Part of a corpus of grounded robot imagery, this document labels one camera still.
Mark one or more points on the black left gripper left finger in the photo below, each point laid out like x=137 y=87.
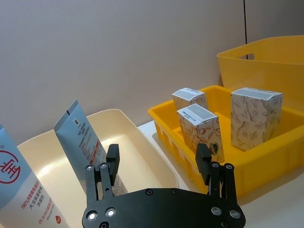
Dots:
x=104 y=180

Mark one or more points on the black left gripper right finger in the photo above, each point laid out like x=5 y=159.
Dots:
x=224 y=183

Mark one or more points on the shallow yellow plastic tray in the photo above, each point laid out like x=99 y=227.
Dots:
x=261 y=164

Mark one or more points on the cream plastic tray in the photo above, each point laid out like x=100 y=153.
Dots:
x=142 y=156

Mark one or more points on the grey-blue squeeze tube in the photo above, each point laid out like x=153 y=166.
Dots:
x=78 y=133

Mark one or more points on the white box orange leaf print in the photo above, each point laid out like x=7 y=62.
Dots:
x=202 y=130

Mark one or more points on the large white box grey leaves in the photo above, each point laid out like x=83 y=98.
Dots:
x=254 y=118

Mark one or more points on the pale blue tube red logo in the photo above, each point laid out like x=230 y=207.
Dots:
x=21 y=185

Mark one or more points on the small white box grey leaves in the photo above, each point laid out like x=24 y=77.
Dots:
x=187 y=98

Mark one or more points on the tall yellow plastic basket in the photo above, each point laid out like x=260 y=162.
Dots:
x=268 y=71

